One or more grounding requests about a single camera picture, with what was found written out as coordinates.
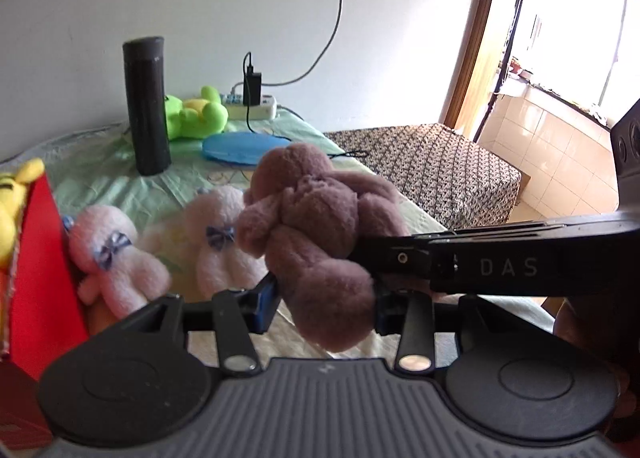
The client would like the black charger cable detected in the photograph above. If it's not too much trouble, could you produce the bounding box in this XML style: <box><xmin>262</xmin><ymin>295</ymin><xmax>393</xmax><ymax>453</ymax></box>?
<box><xmin>243</xmin><ymin>51</ymin><xmax>255</xmax><ymax>134</ymax></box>

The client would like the white power strip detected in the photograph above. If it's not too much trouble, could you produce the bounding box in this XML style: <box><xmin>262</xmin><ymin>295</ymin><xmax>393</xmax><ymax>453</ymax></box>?
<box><xmin>220</xmin><ymin>93</ymin><xmax>277</xmax><ymax>120</ymax></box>

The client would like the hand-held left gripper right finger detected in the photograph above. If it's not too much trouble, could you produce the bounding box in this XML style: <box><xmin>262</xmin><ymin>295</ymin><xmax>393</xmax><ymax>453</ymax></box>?
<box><xmin>375</xmin><ymin>288</ymin><xmax>506</xmax><ymax>374</ymax></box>

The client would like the pink plush bear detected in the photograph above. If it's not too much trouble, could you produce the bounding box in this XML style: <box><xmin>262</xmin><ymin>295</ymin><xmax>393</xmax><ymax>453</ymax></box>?
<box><xmin>67</xmin><ymin>205</ymin><xmax>172</xmax><ymax>319</ymax></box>

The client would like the black charger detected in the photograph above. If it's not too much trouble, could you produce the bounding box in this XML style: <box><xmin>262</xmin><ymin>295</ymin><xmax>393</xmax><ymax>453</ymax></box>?
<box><xmin>244</xmin><ymin>71</ymin><xmax>263</xmax><ymax>106</ymax></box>

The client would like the pale cartoon print tablecloth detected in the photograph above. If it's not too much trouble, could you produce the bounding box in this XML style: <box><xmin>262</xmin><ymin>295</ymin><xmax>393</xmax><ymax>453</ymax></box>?
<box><xmin>0</xmin><ymin>106</ymin><xmax>556</xmax><ymax>359</ymax></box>

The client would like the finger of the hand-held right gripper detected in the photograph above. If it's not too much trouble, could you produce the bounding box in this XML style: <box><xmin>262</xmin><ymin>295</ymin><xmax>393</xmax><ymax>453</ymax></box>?
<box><xmin>347</xmin><ymin>234</ymin><xmax>433</xmax><ymax>281</ymax></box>

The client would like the bright window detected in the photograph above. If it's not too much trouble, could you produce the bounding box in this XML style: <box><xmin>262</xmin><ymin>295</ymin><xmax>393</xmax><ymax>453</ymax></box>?
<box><xmin>520</xmin><ymin>0</ymin><xmax>640</xmax><ymax>129</ymax></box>

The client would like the white plush bear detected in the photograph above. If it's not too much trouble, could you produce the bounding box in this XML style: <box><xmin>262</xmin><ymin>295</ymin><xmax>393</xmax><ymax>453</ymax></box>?
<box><xmin>182</xmin><ymin>185</ymin><xmax>271</xmax><ymax>299</ymax></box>

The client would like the red cardboard box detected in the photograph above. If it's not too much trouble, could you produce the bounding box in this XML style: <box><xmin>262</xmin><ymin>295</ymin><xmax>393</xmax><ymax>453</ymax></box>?
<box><xmin>0</xmin><ymin>171</ymin><xmax>91</xmax><ymax>451</ymax></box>

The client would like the blue round plate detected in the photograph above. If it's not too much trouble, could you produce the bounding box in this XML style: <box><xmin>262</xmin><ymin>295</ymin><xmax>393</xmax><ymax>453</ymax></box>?
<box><xmin>202</xmin><ymin>132</ymin><xmax>293</xmax><ymax>167</ymax></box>

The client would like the yellow plush tiger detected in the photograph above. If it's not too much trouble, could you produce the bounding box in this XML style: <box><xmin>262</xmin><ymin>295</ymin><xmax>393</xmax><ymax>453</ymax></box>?
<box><xmin>0</xmin><ymin>158</ymin><xmax>46</xmax><ymax>269</ymax></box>

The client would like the wooden door frame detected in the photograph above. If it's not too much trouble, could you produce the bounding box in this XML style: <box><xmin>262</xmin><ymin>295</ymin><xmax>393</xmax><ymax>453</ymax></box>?
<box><xmin>439</xmin><ymin>0</ymin><xmax>526</xmax><ymax>144</ymax></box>

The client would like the black thermos bottle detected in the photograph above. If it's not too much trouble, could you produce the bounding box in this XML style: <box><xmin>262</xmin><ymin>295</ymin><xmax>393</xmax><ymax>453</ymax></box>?
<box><xmin>123</xmin><ymin>36</ymin><xmax>172</xmax><ymax>176</ymax></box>

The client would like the green plush frog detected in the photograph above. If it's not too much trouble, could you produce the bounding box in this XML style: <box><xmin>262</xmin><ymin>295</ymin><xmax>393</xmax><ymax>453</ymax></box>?
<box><xmin>164</xmin><ymin>86</ymin><xmax>230</xmax><ymax>141</ymax></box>

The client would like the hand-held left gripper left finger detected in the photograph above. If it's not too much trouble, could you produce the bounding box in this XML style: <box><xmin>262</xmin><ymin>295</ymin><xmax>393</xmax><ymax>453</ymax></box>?
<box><xmin>120</xmin><ymin>272</ymin><xmax>278</xmax><ymax>376</ymax></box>

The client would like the person's right hand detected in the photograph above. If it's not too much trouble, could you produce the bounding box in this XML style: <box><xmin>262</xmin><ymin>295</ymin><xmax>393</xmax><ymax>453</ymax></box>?
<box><xmin>552</xmin><ymin>295</ymin><xmax>640</xmax><ymax>439</ymax></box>

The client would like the mauve plush toy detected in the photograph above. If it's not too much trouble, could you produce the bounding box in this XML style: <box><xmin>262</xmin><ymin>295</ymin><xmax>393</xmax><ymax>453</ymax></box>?
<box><xmin>234</xmin><ymin>141</ymin><xmax>412</xmax><ymax>353</ymax></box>

